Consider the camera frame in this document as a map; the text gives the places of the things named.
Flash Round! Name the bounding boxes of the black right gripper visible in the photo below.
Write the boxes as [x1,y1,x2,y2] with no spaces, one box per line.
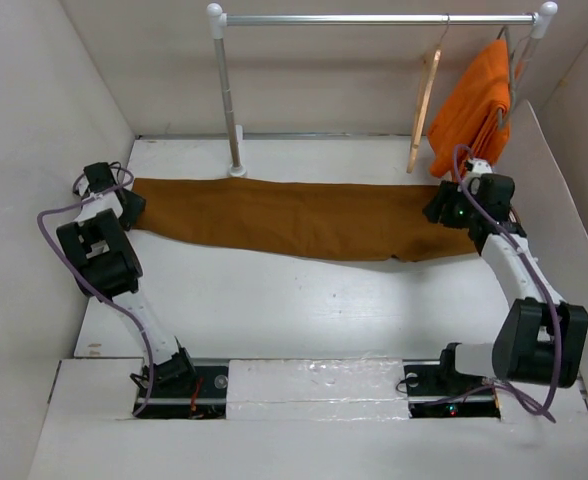
[421,180,483,229]

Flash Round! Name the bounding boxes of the brown trousers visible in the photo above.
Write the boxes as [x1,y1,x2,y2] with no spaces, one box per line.
[132,178,476,262]

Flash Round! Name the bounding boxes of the wooden hanger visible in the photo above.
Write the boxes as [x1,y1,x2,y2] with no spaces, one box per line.
[406,15,450,174]

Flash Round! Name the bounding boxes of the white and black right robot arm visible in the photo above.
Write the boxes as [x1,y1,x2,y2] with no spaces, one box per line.
[423,173,588,394]

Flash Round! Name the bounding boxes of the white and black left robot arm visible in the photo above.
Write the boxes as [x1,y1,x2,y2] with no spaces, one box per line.
[56,162,197,397]

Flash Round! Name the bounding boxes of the orange hanging garment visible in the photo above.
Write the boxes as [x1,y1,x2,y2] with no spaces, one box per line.
[427,38,511,178]

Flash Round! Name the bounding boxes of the white and metal clothes rack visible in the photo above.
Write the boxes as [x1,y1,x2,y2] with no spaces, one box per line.
[205,1,559,179]

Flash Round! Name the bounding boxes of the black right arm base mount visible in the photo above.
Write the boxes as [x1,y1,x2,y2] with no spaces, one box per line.
[396,344,501,419]

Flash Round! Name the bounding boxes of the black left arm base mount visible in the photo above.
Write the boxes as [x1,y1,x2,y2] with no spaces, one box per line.
[130,359,229,420]

